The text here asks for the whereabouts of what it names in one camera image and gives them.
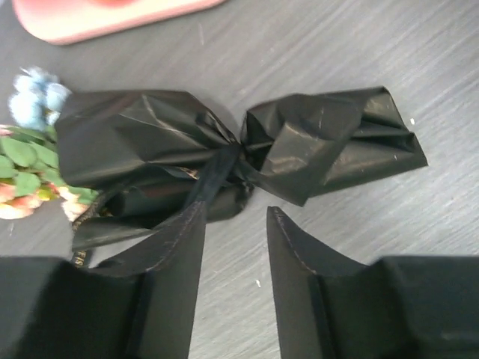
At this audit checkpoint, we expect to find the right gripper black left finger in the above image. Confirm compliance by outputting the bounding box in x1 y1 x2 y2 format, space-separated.
1 202 206 358

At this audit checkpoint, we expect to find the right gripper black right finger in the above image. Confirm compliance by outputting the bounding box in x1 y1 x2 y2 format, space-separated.
266 207 478 358

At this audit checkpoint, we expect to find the flower bouquet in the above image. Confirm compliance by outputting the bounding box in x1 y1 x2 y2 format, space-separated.
0 66 429 252

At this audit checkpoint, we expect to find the black ribbon with gold lettering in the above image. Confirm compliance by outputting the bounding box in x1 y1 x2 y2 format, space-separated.
70 145 240 269

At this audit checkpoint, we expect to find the pink three-tier shelf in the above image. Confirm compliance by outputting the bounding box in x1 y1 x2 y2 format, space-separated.
12 0 223 45

